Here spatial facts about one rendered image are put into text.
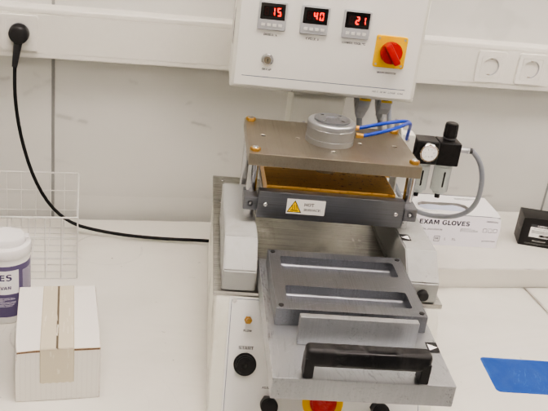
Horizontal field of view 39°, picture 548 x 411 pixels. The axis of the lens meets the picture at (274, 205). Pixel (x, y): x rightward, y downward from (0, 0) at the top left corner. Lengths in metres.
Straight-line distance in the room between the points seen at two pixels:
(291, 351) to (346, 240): 0.43
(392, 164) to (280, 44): 0.30
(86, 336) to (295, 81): 0.56
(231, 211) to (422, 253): 0.30
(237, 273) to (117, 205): 0.69
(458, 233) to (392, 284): 0.66
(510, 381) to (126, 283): 0.72
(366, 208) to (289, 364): 0.36
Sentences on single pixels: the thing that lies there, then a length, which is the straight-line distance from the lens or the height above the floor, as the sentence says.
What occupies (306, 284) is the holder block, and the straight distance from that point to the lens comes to 1.05.
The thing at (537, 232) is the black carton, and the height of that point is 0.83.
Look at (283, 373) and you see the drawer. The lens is 0.92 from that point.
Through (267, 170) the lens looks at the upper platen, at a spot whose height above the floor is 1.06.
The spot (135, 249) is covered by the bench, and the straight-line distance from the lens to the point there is 1.63.
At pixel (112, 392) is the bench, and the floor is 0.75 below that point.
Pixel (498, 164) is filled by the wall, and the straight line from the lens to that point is 1.97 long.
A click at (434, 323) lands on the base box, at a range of 1.21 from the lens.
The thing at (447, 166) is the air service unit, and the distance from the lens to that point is 1.47.
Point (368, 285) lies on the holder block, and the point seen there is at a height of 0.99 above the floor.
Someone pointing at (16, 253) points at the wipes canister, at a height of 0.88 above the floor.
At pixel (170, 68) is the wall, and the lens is 1.67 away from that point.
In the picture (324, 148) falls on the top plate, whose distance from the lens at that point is 1.23.
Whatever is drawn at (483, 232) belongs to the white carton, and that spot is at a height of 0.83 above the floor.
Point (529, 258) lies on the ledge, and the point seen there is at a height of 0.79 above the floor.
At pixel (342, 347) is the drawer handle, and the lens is 0.91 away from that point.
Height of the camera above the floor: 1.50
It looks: 23 degrees down
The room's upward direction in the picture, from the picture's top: 7 degrees clockwise
